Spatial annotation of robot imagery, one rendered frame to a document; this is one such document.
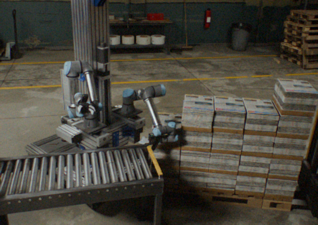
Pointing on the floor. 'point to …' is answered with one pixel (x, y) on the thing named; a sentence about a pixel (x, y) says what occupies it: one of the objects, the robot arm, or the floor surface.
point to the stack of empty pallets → (310, 22)
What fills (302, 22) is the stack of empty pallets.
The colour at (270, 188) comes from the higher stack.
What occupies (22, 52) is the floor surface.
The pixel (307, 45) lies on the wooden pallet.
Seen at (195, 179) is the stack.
